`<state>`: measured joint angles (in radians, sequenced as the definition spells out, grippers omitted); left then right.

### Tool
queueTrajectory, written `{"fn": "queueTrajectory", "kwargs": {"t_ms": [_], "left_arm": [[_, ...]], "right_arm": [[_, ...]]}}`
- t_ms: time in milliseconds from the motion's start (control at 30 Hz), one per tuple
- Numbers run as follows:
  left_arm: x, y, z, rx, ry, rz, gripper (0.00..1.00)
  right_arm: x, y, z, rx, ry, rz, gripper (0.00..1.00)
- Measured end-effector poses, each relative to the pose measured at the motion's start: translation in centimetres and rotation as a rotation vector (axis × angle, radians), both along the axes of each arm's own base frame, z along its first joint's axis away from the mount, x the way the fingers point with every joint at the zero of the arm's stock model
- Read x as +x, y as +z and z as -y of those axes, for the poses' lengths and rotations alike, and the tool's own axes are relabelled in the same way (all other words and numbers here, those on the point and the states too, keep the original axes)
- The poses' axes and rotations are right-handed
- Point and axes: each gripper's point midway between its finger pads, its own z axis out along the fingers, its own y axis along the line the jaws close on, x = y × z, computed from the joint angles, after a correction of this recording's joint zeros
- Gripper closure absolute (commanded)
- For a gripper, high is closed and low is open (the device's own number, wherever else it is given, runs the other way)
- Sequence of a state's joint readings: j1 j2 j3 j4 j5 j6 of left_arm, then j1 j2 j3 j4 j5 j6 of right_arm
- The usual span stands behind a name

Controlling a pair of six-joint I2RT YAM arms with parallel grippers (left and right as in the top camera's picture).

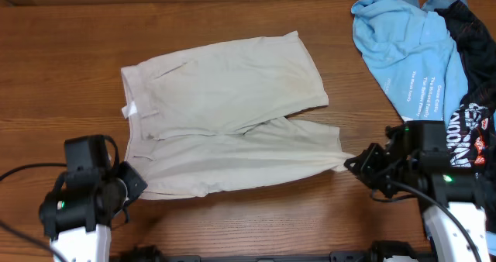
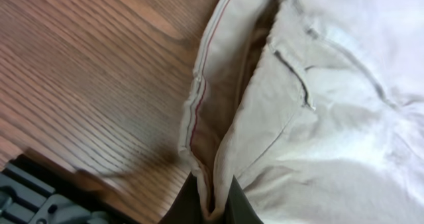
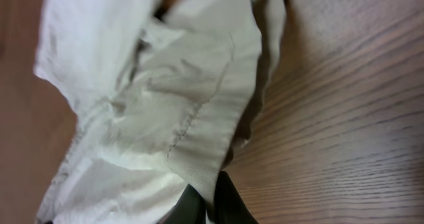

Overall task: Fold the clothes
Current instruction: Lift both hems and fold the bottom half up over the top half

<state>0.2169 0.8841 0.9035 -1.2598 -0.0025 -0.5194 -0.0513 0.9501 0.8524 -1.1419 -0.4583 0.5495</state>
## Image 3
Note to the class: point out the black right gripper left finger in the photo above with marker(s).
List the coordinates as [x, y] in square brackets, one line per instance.
[187, 207]

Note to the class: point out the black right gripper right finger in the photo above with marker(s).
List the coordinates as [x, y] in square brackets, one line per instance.
[228, 205]

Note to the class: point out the beige shorts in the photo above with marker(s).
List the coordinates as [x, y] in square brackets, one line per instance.
[161, 96]

